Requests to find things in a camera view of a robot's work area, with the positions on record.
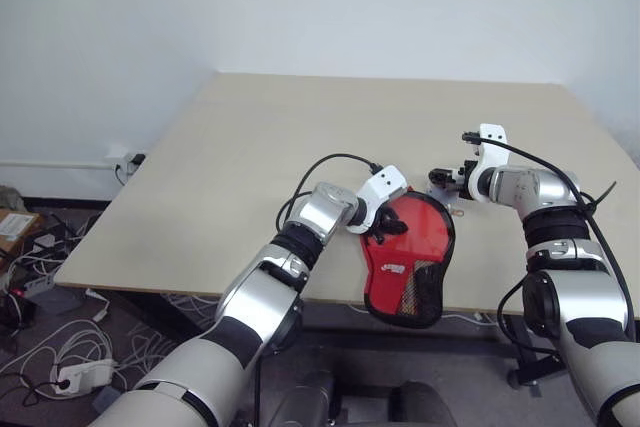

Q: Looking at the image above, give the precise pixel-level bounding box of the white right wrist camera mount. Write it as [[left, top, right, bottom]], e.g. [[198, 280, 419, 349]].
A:
[[467, 122, 512, 201]]

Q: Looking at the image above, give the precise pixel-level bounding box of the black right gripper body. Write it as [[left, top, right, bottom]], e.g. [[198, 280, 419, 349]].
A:
[[451, 158, 479, 194]]

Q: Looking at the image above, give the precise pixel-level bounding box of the brown cardboard box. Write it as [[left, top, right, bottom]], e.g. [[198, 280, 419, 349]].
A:
[[0, 206, 44, 261]]

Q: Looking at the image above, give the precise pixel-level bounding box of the red black table tennis paddle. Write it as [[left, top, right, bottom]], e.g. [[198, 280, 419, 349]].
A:
[[382, 194, 454, 268]]

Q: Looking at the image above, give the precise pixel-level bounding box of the white floor cable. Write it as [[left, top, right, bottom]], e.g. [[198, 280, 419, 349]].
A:
[[0, 317, 117, 384]]

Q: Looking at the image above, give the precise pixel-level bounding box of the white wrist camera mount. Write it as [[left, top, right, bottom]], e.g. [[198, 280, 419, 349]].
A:
[[344, 165, 416, 236], [467, 122, 512, 201]]

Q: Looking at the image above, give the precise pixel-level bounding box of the black red clear paddle case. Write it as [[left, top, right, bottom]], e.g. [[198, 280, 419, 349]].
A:
[[358, 190, 457, 330]]

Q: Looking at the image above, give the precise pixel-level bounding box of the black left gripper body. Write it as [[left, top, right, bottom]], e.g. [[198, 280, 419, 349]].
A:
[[368, 204, 397, 244]]

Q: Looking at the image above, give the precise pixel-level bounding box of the white power strip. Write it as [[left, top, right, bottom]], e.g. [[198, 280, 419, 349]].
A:
[[51, 358, 120, 397]]

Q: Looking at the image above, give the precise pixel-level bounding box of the black cable tie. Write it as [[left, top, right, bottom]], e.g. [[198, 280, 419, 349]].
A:
[[581, 178, 620, 211]]

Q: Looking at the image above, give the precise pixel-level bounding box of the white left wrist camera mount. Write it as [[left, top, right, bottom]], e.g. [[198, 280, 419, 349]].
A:
[[344, 165, 416, 236]]

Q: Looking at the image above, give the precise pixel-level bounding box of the black device with red light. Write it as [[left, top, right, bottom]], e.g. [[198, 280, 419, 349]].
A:
[[0, 286, 39, 334]]

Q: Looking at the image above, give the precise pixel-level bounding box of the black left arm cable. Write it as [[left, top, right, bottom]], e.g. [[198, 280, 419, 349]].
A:
[[275, 152, 385, 236]]

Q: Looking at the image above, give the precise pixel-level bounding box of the white wall cable duct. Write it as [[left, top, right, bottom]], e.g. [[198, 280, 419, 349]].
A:
[[0, 160, 119, 171]]

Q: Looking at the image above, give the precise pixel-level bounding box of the grey power strip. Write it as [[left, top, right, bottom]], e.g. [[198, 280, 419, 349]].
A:
[[21, 273, 57, 299]]

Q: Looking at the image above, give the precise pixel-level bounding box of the white wall socket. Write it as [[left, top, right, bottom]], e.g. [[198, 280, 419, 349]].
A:
[[105, 146, 131, 169]]

